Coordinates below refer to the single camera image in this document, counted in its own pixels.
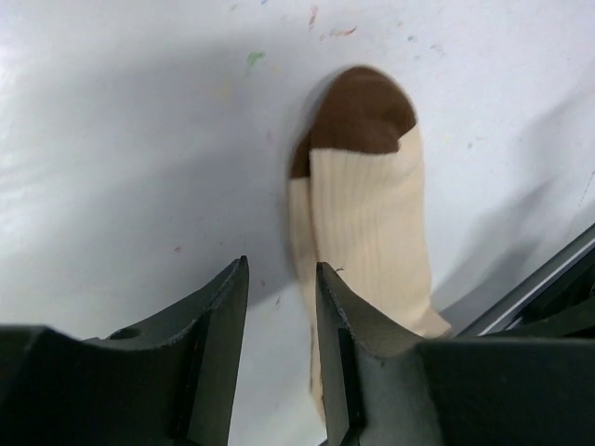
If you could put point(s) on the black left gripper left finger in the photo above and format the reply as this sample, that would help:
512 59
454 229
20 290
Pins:
167 380

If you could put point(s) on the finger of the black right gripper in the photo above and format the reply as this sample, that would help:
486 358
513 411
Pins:
563 282

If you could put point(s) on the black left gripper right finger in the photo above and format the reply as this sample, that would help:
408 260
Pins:
384 385

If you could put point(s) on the cream and brown sock pair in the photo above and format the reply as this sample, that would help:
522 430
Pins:
356 200

